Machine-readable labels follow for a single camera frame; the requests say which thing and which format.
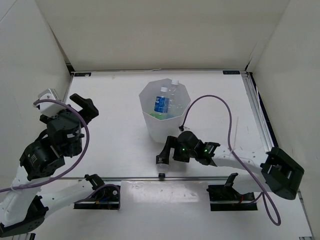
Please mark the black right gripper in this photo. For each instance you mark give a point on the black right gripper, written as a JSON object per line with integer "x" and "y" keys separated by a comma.
{"x": 172, "y": 142}

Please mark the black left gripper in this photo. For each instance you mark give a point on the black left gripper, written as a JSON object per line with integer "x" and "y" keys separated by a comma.
{"x": 89, "y": 109}

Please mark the green plastic soda bottle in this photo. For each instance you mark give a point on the green plastic soda bottle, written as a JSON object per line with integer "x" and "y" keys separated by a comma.
{"x": 159, "y": 116}

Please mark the blue Pocari Sweat bottle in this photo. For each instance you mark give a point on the blue Pocari Sweat bottle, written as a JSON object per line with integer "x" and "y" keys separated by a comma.
{"x": 161, "y": 101}

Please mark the clear unlabeled plastic bottle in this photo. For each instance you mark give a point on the clear unlabeled plastic bottle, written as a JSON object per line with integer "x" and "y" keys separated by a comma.
{"x": 176, "y": 99}

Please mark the clear bottle black label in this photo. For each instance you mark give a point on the clear bottle black label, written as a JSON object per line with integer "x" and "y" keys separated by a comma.
{"x": 162, "y": 170}

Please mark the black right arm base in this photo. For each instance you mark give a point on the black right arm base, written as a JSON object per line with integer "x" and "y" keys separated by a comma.
{"x": 224, "y": 198}

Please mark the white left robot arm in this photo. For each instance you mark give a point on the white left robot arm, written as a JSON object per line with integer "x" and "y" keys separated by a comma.
{"x": 25, "y": 207}

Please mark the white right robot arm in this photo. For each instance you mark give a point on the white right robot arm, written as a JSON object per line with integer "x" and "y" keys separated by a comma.
{"x": 275, "y": 170}

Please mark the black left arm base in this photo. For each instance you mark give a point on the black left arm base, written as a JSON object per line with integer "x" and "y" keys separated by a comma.
{"x": 104, "y": 196}

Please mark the white octagonal plastic bin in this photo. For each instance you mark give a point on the white octagonal plastic bin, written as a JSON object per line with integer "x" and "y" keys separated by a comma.
{"x": 160, "y": 129}

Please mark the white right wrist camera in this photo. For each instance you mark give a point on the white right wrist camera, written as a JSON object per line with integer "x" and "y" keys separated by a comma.
{"x": 183, "y": 128}

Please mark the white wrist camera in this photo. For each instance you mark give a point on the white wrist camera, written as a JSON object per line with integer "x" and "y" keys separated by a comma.
{"x": 49, "y": 109}
{"x": 183, "y": 128}

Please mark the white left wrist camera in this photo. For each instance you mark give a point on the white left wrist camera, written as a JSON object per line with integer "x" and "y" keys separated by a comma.
{"x": 49, "y": 109}

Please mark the aluminium table edge rail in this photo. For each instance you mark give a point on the aluminium table edge rail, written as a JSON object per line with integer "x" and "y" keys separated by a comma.
{"x": 192, "y": 178}

